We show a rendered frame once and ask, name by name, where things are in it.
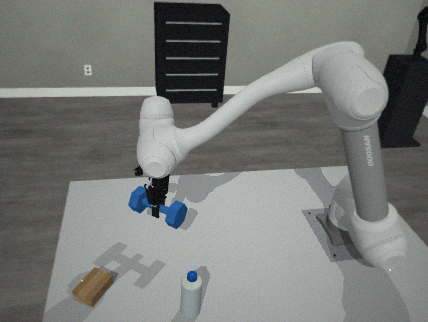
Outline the white bottle with blue cap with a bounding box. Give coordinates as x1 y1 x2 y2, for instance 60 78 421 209
180 271 203 318

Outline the blue dumbbell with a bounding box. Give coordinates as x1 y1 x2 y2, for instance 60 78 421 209
128 186 188 229

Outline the small brown block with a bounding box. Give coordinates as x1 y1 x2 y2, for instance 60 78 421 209
72 267 114 308

